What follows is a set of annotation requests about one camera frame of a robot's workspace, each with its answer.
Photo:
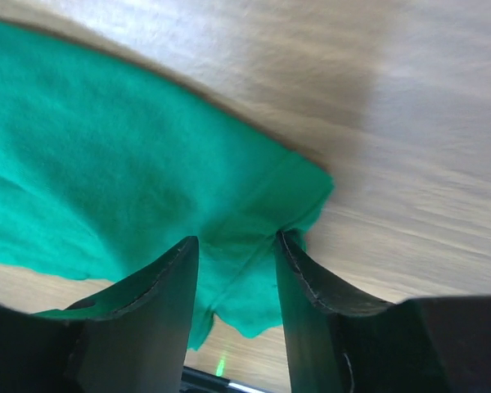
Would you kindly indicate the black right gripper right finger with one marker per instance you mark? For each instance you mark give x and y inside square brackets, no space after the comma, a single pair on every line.
[342,339]

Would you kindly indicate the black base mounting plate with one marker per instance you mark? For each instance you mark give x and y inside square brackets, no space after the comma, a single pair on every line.
[194,380]

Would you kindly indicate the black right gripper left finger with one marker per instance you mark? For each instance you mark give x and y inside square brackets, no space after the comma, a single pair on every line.
[129,337]

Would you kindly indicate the green t shirt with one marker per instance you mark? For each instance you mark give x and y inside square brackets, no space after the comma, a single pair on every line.
[104,166]

